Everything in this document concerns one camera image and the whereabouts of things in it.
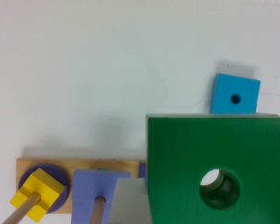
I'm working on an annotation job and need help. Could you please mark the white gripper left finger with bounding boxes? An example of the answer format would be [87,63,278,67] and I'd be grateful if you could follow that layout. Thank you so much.
[107,178,152,224]

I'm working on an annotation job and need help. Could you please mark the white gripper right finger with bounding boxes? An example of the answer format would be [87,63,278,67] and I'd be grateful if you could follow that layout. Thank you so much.
[146,113,279,119]

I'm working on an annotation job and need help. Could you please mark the green square block with hole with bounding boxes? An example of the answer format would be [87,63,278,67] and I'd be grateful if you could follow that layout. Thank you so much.
[147,116,280,224]

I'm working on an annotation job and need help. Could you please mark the blue square block with hole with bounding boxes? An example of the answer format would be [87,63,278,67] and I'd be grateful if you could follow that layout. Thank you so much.
[210,74,260,114]

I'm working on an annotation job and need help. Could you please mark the dark purple square block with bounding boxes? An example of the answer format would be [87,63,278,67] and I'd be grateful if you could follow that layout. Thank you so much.
[138,161,147,178]

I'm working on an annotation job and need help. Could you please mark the light purple square block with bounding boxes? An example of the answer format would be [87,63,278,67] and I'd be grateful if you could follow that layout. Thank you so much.
[71,169,131,224]

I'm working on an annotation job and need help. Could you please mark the yellow square block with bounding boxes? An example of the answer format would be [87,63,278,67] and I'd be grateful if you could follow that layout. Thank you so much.
[10,168,65,223]

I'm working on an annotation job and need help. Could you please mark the wooden peg through yellow block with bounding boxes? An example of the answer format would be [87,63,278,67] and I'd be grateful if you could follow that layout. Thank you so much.
[2,192,41,224]

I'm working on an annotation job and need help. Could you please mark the wooden peg middle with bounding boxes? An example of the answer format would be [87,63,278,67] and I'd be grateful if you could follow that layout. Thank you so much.
[89,197,105,224]

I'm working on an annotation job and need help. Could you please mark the wooden peg base board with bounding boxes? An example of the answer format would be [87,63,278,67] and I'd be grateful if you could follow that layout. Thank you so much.
[16,157,142,215]

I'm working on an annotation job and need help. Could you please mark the dark purple round disc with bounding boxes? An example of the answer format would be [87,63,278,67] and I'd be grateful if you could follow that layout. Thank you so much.
[18,163,71,214]

